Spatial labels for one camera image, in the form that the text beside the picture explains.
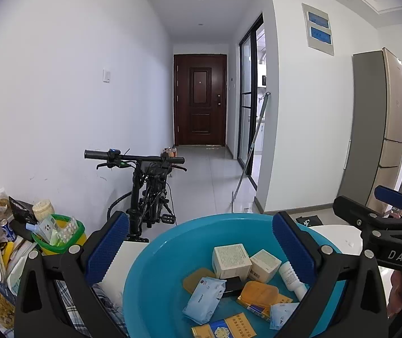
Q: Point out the light blue wet wipes pack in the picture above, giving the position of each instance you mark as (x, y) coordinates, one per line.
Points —
(204, 299)

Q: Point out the beige refrigerator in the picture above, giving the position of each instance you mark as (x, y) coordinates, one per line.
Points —
(373, 130)

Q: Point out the black framed glass door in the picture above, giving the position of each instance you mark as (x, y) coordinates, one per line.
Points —
(250, 95)

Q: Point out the bottles on floor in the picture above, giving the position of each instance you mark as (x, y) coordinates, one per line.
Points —
(170, 151)

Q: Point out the large cream square box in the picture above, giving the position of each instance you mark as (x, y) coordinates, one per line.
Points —
(231, 262)

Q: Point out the cream jar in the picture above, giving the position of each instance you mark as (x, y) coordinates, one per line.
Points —
(42, 210)

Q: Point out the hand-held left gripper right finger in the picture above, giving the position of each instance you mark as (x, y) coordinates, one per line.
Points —
(294, 250)

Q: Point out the person's right hand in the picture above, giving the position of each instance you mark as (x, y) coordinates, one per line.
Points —
(400, 290)

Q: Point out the white wall switch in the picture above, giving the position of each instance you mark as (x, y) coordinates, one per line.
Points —
(106, 75)

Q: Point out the light blue carton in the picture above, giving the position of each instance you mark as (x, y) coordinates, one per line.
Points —
(283, 315)

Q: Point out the blue drink can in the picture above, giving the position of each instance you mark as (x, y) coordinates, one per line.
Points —
(6, 230)

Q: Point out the metal mop pole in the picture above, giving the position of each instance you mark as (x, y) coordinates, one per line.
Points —
(254, 148)

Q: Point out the blue plastic basin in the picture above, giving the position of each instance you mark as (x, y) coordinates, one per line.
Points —
(158, 271)

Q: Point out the green and yellow bin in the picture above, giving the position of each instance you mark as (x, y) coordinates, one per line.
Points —
(47, 246)

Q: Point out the small cream square box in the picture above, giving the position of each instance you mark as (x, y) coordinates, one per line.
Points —
(265, 267)

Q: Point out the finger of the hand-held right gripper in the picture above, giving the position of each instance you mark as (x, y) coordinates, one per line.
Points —
(393, 197)
(357, 216)

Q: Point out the grey wall panel blue windows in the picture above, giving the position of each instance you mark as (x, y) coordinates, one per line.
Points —
(318, 30)

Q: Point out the orange pack with blue circle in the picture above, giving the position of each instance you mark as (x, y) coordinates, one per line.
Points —
(222, 329)

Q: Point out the orange and blue flat pack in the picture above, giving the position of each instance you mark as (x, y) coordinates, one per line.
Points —
(254, 309)

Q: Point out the blue plaid shirt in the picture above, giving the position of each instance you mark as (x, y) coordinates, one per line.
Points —
(77, 310)

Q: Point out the black bicycle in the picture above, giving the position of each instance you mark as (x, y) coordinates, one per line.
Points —
(151, 197)

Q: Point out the black bag on floor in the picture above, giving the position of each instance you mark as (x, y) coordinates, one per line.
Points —
(308, 220)

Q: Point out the brown entrance door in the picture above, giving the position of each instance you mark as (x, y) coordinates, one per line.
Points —
(200, 100)

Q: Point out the white lotion bottle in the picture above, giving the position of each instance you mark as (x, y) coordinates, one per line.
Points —
(292, 280)

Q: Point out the black box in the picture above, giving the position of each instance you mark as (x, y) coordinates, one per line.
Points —
(232, 286)

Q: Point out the black snack pack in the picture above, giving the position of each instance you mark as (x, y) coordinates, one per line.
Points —
(23, 213)

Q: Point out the white desktop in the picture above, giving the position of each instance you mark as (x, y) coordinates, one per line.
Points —
(338, 239)

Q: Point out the orange pill box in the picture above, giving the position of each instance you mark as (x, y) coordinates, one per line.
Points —
(259, 294)

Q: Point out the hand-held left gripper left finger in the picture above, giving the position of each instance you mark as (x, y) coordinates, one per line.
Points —
(107, 250)

